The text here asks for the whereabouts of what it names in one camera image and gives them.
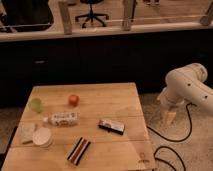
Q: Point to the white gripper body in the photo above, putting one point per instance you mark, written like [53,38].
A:
[169,100]

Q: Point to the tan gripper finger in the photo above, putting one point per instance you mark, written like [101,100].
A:
[168,117]

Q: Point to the red apple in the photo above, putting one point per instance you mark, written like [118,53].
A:
[73,100]

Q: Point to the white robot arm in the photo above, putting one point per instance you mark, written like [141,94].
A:
[185,83]

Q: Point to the green plastic cup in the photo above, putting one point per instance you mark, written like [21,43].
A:
[36,105]

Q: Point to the dark snack bar package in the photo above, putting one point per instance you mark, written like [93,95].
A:
[112,126]

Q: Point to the striped brown black package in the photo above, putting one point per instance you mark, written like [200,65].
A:
[78,151]

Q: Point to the clear plastic bottle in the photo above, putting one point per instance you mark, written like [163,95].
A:
[62,119]

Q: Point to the black office chair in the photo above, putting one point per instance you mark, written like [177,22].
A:
[91,15]

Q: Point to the wooden post right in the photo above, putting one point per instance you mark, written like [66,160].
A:
[208,17]

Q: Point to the wooden post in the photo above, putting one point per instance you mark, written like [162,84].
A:
[65,16]
[208,17]
[128,11]

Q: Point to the wooden post middle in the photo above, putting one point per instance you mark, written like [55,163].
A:
[128,11]

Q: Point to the wooden post left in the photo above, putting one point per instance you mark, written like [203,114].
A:
[65,16]

